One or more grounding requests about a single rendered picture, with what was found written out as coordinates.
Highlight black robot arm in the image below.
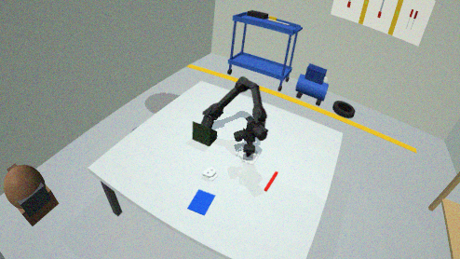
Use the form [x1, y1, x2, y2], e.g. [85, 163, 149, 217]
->
[200, 76, 268, 142]

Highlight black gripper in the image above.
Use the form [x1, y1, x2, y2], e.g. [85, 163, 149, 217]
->
[243, 129, 256, 157]

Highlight blue flat rectangular plate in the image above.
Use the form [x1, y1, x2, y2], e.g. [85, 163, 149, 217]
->
[187, 190, 216, 216]

